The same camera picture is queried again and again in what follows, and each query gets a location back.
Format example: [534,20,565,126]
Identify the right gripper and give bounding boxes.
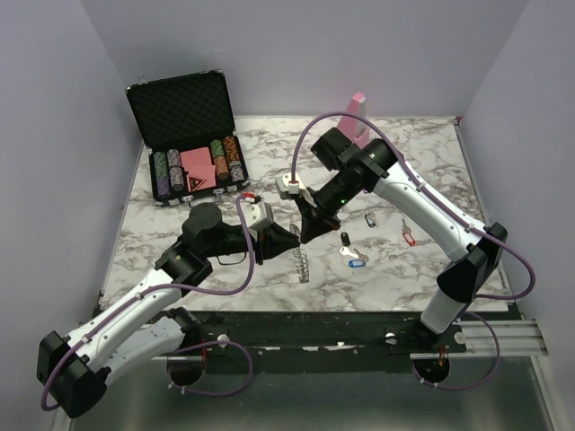
[294,171,362,244]

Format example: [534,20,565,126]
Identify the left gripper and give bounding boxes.
[205,222,301,266]

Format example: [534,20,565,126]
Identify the steel disc with keyrings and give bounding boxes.
[292,242,310,284]

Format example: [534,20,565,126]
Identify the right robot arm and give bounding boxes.
[277,128,508,352]

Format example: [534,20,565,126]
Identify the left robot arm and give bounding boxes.
[37,196,299,418]

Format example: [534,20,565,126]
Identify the blue key tag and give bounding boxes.
[348,259,366,268]

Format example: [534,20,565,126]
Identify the silver key by blue tag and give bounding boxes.
[354,249,369,263]

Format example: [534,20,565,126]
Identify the red key tag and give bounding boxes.
[402,218,417,247]

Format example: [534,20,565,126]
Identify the pink metronome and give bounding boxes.
[337,92,370,148]

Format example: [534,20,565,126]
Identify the black poker chip case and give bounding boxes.
[126,70,250,207]

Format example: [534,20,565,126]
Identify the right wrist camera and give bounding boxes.
[275,173,314,205]

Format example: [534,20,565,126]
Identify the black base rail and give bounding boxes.
[89,307,491,376]

